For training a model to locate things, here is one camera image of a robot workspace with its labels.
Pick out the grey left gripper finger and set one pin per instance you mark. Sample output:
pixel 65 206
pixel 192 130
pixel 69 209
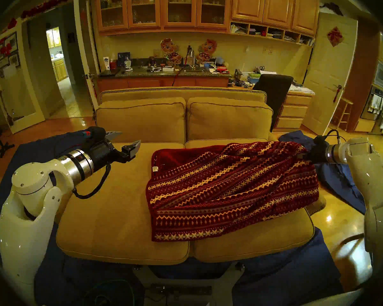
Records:
pixel 131 149
pixel 113 135

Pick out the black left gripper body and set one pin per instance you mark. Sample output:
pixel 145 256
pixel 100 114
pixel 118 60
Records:
pixel 105 155

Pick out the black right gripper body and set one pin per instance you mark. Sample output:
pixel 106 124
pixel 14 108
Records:
pixel 317 152

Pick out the red patterned knit blanket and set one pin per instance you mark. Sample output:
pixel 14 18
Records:
pixel 226 193

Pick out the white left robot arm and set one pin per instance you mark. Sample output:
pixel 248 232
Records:
pixel 25 238

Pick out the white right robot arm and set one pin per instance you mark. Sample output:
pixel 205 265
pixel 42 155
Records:
pixel 370 181

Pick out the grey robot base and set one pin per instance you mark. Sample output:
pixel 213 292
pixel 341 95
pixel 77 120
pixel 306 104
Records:
pixel 220 286

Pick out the crumpled blue blanket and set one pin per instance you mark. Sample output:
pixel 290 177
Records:
pixel 335 181

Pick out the yellow sofa back cushion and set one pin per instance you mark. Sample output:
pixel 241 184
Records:
pixel 229 119
pixel 140 120

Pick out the wooden desk with drawers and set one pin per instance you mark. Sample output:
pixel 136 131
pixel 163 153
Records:
pixel 293 111

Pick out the yellow sofa seat cushion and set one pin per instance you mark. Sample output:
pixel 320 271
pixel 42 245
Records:
pixel 258 238
pixel 115 206

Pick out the small wooden stool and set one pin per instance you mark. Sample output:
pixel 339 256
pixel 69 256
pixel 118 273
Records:
pixel 346 102

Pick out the stack of papers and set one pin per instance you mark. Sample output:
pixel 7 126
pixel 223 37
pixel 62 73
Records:
pixel 301 90

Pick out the dark-topped wooden counter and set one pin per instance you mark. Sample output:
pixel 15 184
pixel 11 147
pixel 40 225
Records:
pixel 153 83

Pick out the red cup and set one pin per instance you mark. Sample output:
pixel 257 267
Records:
pixel 113 65

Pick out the white lotion bottle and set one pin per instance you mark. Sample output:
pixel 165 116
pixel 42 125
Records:
pixel 106 63

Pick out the black office chair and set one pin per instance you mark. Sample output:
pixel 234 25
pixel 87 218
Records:
pixel 273 95

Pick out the yellow fabric sofa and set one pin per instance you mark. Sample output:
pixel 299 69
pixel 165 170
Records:
pixel 182 93

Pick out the white hanging towel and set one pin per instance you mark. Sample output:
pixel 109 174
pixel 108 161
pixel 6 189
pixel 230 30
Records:
pixel 375 103

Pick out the dark blue box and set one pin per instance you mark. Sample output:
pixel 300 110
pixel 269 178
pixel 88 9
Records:
pixel 123 58

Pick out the large navy floor cloth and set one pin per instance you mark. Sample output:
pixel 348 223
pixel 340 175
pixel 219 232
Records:
pixel 25 149

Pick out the white door with ornament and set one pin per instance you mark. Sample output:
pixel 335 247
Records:
pixel 327 71

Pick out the yellow-lit kitchen base cabinet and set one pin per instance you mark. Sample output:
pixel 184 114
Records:
pixel 60 71

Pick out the plain white open door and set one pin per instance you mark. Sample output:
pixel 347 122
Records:
pixel 89 53

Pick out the white mirrored door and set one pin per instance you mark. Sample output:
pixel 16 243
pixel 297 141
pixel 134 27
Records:
pixel 32 95

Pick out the dark wooden chair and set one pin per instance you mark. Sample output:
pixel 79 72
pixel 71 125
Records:
pixel 354 236

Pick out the teal container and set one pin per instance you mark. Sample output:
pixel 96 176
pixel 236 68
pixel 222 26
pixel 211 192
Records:
pixel 253 77

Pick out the black floor stand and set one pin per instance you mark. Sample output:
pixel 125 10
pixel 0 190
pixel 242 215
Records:
pixel 3 147

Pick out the metal sink faucet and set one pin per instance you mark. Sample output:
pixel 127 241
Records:
pixel 191 57

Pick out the red diamond door ornament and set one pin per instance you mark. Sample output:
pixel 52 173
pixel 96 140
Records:
pixel 335 36

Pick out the wooden cubby shelf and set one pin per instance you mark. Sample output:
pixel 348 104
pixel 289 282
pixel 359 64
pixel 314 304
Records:
pixel 268 37

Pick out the red garland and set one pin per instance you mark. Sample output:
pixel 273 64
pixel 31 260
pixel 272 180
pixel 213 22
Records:
pixel 44 5

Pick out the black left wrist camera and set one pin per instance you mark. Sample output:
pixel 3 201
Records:
pixel 95 134

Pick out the stainless wall oven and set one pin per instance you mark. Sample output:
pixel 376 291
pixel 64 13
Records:
pixel 382 76

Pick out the cartoon animal wall decoration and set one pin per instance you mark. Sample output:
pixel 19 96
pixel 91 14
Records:
pixel 207 49
pixel 169 47

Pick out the glass-door wooden wall cabinet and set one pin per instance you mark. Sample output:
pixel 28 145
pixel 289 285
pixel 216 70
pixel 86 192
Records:
pixel 162 9

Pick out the large black picture frame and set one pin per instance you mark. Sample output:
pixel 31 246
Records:
pixel 12 40

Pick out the solid wooden wall cabinet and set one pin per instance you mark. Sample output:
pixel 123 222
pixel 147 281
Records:
pixel 276 5

